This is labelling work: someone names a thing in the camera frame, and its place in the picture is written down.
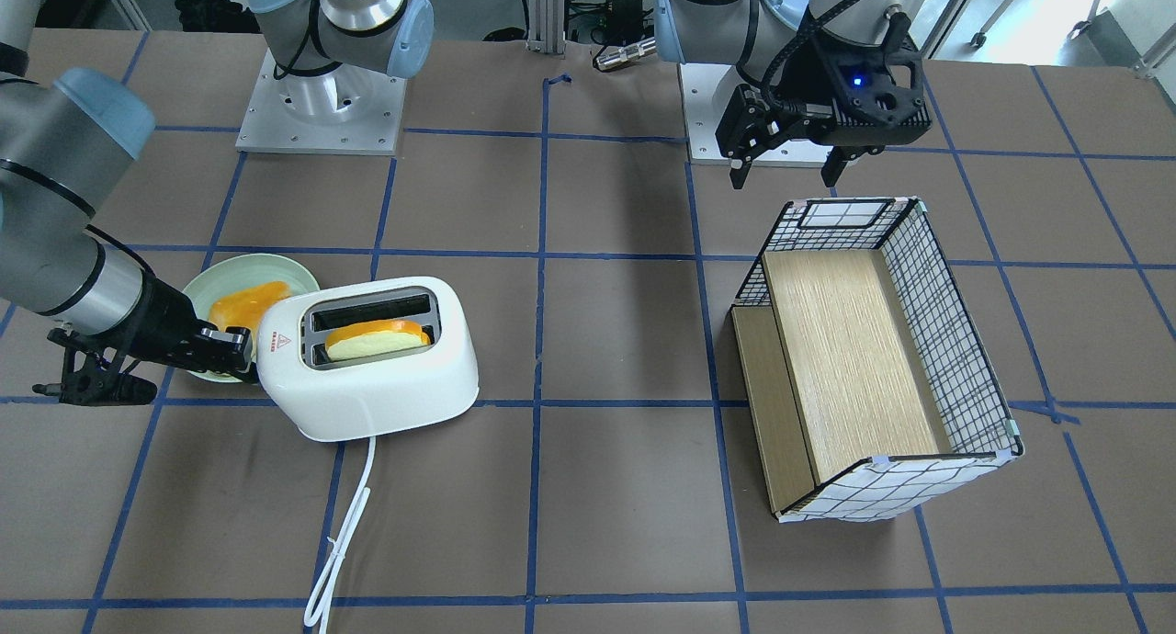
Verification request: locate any toast slice in toaster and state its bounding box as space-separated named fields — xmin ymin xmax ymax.
xmin=325 ymin=319 xmax=432 ymax=362

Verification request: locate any orange bread on plate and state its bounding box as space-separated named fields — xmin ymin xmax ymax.
xmin=209 ymin=281 xmax=290 ymax=335

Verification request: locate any grid fabric wooden basket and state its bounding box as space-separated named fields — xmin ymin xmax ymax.
xmin=729 ymin=198 xmax=1024 ymax=523

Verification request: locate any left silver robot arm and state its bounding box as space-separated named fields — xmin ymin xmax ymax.
xmin=654 ymin=0 xmax=933 ymax=189

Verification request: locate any silver cylindrical connector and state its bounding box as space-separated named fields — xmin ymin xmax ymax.
xmin=592 ymin=36 xmax=659 ymax=73

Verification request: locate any white toaster power cable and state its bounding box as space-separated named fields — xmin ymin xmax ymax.
xmin=303 ymin=436 xmax=379 ymax=633

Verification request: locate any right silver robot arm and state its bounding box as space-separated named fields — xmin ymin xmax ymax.
xmin=4 ymin=0 xmax=435 ymax=383

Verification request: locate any aluminium frame post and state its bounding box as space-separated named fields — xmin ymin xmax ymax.
xmin=522 ymin=0 xmax=570 ymax=59

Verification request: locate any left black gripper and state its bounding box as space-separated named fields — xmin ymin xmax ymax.
xmin=715 ymin=61 xmax=930 ymax=191

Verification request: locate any light green plate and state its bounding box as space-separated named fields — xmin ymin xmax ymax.
xmin=183 ymin=254 xmax=321 ymax=358

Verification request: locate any white toaster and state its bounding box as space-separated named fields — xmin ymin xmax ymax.
xmin=256 ymin=276 xmax=480 ymax=442

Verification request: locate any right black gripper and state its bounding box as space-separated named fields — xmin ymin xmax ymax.
xmin=47 ymin=271 xmax=260 ymax=383

